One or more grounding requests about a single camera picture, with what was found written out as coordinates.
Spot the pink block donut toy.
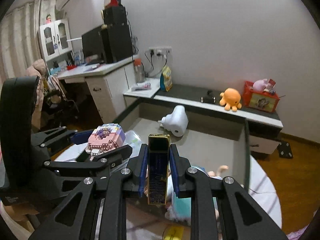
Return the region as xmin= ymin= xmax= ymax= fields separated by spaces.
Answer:
xmin=85 ymin=123 xmax=125 ymax=156

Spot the clear dental flossers box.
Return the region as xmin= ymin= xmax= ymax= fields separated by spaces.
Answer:
xmin=107 ymin=126 xmax=142 ymax=167

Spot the small doll figure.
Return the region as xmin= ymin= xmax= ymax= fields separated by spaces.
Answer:
xmin=164 ymin=164 xmax=230 ymax=225

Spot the gold black rectangular lighter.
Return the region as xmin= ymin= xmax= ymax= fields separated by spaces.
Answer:
xmin=148 ymin=134 xmax=171 ymax=205

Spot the white ear-shaped device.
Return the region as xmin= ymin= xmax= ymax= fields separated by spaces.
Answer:
xmin=158 ymin=105 xmax=189 ymax=137

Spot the white striped tablecloth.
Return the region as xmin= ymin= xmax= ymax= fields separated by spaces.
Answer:
xmin=53 ymin=142 xmax=283 ymax=240

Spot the pink black storage box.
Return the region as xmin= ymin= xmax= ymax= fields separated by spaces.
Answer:
xmin=114 ymin=99 xmax=250 ymax=196

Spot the low white side cabinet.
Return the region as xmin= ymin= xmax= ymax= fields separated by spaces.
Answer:
xmin=123 ymin=78 xmax=160 ymax=107

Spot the pink padded jacket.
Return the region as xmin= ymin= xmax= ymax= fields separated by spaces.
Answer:
xmin=25 ymin=59 xmax=47 ymax=129

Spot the white desk with drawers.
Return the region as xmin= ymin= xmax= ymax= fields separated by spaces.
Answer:
xmin=57 ymin=55 xmax=138 ymax=123

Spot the bottle with orange cap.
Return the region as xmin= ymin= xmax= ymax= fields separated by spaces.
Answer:
xmin=133 ymin=58 xmax=145 ymax=83

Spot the yellow blue snack bag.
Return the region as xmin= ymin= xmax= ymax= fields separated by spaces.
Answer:
xmin=160 ymin=65 xmax=172 ymax=92

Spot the beige curtain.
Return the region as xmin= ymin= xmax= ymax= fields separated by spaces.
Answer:
xmin=1 ymin=0 xmax=56 ymax=82

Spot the white glass-door cabinet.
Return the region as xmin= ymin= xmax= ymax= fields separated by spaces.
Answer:
xmin=38 ymin=18 xmax=73 ymax=62

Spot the black computer monitor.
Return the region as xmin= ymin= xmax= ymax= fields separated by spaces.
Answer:
xmin=81 ymin=26 xmax=104 ymax=60

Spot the orange octopus plush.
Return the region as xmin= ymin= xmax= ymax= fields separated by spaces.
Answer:
xmin=219 ymin=88 xmax=242 ymax=112

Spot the red storage basket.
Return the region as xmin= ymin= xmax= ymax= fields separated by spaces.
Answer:
xmin=242 ymin=81 xmax=280 ymax=113

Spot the pink pig plush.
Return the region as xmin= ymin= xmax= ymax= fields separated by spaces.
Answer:
xmin=252 ymin=79 xmax=268 ymax=92

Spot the black speaker on tower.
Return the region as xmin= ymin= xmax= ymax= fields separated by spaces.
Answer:
xmin=103 ymin=6 xmax=127 ymax=25

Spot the wall power socket strip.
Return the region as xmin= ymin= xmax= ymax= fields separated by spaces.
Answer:
xmin=149 ymin=46 xmax=172 ymax=56

